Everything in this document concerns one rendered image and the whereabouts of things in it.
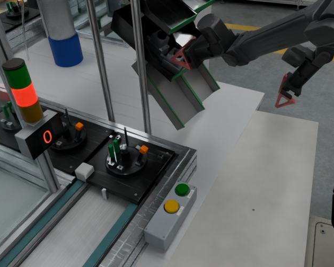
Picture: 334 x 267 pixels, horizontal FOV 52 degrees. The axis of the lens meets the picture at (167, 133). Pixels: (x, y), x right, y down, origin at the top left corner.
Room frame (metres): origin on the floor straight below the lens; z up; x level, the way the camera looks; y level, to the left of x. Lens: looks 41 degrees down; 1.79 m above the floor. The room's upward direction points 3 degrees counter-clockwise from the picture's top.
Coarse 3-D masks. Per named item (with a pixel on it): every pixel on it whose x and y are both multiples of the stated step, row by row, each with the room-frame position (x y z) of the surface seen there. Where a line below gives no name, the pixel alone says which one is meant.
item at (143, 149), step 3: (135, 147) 0.77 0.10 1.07; (138, 147) 0.77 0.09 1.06; (141, 147) 0.76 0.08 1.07; (144, 147) 0.76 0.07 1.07; (138, 150) 0.77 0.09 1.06; (141, 150) 0.76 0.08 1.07; (144, 150) 0.75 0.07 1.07; (141, 153) 0.76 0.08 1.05; (144, 153) 0.75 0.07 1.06; (138, 156) 0.77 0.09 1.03; (141, 156) 0.76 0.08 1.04; (138, 159) 0.77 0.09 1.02; (141, 159) 0.76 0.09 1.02; (138, 162) 0.77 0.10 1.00
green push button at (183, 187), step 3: (177, 186) 0.69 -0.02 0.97; (180, 186) 0.69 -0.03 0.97; (183, 186) 0.68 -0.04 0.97; (186, 186) 0.68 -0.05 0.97; (177, 189) 0.68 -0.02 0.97; (180, 189) 0.67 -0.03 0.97; (183, 189) 0.67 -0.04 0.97; (186, 189) 0.67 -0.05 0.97; (177, 192) 0.67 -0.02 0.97; (180, 192) 0.66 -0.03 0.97; (183, 192) 0.66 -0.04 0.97; (186, 192) 0.66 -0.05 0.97
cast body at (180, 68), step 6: (174, 48) 1.01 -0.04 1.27; (162, 54) 1.02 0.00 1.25; (168, 54) 0.98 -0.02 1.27; (174, 54) 0.97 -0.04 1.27; (162, 60) 1.01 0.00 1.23; (168, 60) 0.98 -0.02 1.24; (180, 60) 0.96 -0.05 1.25; (168, 66) 0.98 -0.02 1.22; (174, 66) 0.97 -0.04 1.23; (180, 66) 0.98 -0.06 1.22; (174, 72) 0.97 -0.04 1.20
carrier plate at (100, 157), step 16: (112, 144) 0.90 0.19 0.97; (144, 144) 0.89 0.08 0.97; (96, 160) 0.82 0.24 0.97; (160, 160) 0.81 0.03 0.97; (96, 176) 0.75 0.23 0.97; (112, 176) 0.74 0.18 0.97; (144, 176) 0.74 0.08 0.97; (112, 192) 0.69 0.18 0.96; (128, 192) 0.68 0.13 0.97; (144, 192) 0.67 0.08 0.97
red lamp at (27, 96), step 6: (30, 84) 0.69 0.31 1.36; (12, 90) 0.68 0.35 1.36; (18, 90) 0.67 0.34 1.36; (24, 90) 0.68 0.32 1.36; (30, 90) 0.69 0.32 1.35; (18, 96) 0.67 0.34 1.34; (24, 96) 0.68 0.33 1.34; (30, 96) 0.68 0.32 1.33; (36, 96) 0.70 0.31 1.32; (18, 102) 0.68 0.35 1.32; (24, 102) 0.67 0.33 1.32; (30, 102) 0.68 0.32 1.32
